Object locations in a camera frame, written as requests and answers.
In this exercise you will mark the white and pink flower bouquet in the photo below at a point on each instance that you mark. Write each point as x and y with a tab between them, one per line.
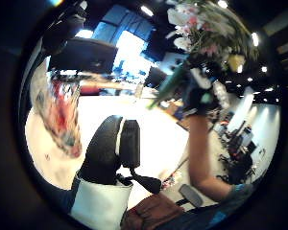
211	35

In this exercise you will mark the white marker cube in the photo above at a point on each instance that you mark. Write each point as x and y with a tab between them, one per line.
221	94

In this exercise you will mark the red and white flower bunch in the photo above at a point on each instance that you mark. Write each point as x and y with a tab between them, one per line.
62	118

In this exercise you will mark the loose flower stem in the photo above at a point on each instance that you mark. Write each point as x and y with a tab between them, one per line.
171	180

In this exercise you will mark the brown leather bag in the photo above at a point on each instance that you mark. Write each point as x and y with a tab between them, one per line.
153	212

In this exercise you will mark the black equipment stand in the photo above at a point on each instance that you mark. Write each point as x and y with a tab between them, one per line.
238	153

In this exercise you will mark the grey office chair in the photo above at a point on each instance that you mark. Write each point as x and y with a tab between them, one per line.
191	195

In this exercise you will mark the black monitor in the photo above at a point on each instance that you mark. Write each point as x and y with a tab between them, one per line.
83	54

